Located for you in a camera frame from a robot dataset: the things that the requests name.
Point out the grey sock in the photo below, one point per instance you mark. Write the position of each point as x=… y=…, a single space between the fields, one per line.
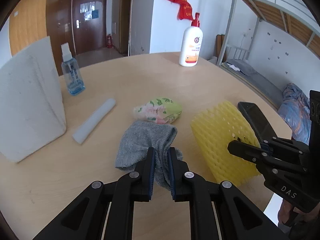
x=140 y=142

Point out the person's right hand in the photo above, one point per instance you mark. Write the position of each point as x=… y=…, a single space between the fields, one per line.
x=286 y=212

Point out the wooden wardrobe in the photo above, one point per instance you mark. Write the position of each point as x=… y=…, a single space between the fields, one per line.
x=27 y=17

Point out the grey blanket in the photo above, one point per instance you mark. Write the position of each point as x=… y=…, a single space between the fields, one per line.
x=246 y=67

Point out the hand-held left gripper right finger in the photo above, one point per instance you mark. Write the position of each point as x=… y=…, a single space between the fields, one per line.
x=171 y=172

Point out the black smartphone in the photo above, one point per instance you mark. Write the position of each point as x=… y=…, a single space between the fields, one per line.
x=255 y=120

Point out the grey metal bunk bed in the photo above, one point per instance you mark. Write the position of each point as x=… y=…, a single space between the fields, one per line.
x=230 y=30

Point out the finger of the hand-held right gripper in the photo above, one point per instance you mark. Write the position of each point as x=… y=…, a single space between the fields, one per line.
x=242 y=148
x=287 y=146

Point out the blue orange patterned quilt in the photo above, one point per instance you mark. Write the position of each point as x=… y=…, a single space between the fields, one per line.
x=292 y=110

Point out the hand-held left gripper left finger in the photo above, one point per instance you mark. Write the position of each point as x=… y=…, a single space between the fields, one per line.
x=151 y=172

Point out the yellow foam net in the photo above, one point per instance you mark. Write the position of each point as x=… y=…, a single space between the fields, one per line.
x=217 y=135

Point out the white foam tube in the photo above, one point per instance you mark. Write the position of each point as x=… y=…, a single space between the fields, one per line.
x=93 y=121

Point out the white lotion pump bottle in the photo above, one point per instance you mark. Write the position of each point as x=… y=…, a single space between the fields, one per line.
x=190 y=47

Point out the wooden board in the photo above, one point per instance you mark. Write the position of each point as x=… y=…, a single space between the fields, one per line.
x=220 y=50

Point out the dark brown entrance door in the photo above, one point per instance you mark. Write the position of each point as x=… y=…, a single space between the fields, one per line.
x=95 y=35

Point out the blue door notice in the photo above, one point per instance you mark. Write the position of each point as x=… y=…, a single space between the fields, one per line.
x=95 y=14

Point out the red fire extinguisher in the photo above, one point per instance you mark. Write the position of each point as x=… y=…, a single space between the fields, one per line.
x=109 y=41

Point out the white foam box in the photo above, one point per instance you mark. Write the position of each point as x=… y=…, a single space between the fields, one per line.
x=30 y=100

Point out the green floral tissue pack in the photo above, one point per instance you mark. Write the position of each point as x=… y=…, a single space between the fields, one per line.
x=160 y=110

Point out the brown side door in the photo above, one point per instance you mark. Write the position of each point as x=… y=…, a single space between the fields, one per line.
x=125 y=17

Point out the clear blue spray bottle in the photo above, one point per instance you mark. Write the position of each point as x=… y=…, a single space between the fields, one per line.
x=72 y=75

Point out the white door notice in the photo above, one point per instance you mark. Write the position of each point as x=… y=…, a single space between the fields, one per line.
x=86 y=7

